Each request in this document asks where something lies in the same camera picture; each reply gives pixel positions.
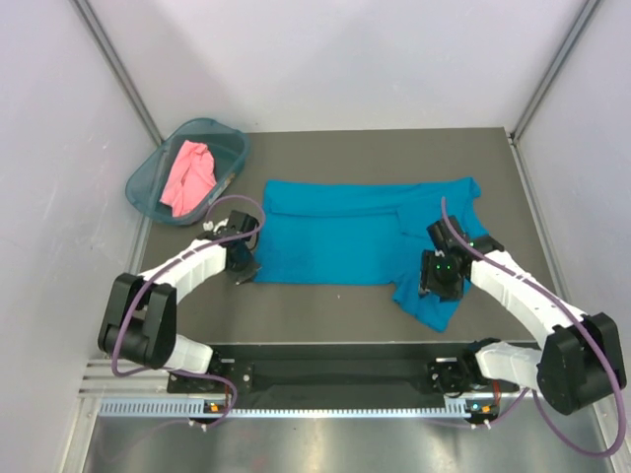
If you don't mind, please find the blue t shirt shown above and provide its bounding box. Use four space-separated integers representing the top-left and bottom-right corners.
255 177 486 332

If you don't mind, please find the left aluminium frame post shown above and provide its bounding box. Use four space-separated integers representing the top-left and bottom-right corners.
70 0 164 146

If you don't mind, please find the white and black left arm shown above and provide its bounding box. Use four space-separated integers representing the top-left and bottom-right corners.
98 232 258 391

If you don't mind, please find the pink t shirt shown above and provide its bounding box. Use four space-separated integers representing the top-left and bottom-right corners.
160 140 217 218

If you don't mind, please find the slotted grey cable duct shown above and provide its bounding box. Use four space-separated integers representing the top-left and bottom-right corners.
100 398 498 419

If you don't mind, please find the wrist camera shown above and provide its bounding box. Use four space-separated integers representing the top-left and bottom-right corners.
427 216 467 253
198 210 259 242

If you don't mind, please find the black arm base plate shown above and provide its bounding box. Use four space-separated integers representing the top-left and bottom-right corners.
166 339 520 400

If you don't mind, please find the teal plastic bin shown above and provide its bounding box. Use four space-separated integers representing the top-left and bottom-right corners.
125 118 250 226

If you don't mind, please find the aluminium front rail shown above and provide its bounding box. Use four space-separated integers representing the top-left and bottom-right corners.
76 357 618 398

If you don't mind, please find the right aluminium frame post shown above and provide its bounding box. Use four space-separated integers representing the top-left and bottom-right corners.
508 0 603 145

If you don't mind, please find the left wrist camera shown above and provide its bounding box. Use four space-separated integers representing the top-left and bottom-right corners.
198 210 259 242

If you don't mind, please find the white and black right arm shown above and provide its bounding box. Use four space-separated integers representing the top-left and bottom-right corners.
419 236 627 415

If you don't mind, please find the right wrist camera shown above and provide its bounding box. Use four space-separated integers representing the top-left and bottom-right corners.
427 216 467 253

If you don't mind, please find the aluminium frame post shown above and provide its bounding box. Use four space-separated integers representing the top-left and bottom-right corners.
508 0 603 145
70 0 164 146

